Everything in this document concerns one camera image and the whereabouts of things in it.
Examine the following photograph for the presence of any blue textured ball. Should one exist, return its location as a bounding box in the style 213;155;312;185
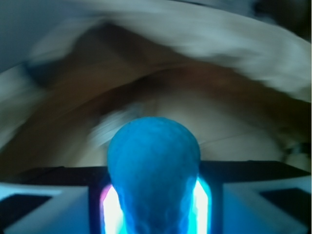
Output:
107;117;200;234

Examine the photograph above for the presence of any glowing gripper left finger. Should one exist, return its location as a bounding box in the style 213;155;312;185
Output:
89;183;127;234

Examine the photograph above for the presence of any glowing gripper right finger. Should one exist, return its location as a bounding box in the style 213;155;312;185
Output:
188;176;223;234

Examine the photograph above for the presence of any brown paper bag bin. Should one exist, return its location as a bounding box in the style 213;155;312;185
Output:
0;0;312;180

